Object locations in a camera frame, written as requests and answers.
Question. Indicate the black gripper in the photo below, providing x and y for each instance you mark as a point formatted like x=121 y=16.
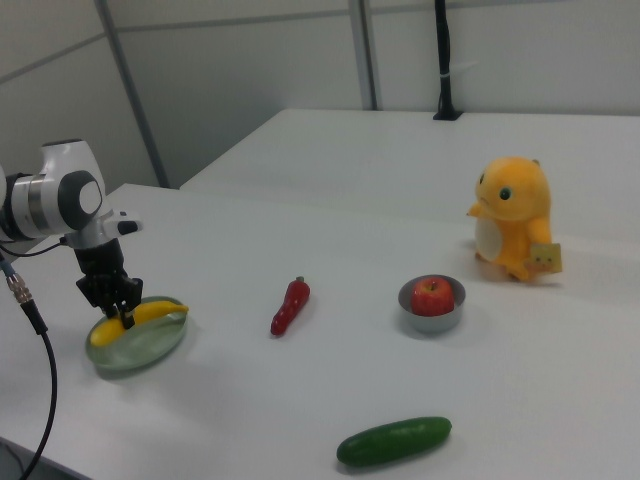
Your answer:
x=105 y=277

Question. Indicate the yellow toy banana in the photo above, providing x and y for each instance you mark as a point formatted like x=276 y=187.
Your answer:
x=145 y=312

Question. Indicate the pale green plastic plate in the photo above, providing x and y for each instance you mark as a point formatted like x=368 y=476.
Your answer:
x=140 y=347

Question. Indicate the red toy chili pepper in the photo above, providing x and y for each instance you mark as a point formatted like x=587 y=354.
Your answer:
x=292 y=305

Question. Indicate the green toy cucumber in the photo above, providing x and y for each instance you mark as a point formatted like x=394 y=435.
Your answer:
x=395 y=440

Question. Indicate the small grey bowl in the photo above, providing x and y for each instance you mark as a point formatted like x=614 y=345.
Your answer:
x=432 y=322

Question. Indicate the red toy apple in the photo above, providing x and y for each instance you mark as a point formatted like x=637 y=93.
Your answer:
x=432 y=299

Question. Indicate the orange plush dinosaur toy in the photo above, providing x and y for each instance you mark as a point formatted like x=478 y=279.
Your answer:
x=520 y=215

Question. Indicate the yellow paper tag on plush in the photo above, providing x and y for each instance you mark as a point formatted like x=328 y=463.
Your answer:
x=546 y=259

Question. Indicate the black camera pole with base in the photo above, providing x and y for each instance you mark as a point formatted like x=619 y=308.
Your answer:
x=445 y=75

